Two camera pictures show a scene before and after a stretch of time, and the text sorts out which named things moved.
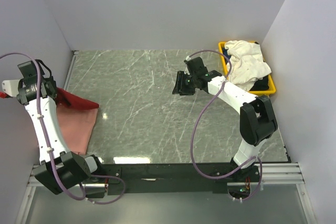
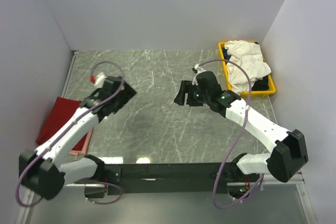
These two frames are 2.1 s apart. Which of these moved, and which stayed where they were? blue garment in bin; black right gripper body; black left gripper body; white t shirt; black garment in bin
Moved: black right gripper body; black left gripper body
Stayed: blue garment in bin; black garment in bin; white t shirt
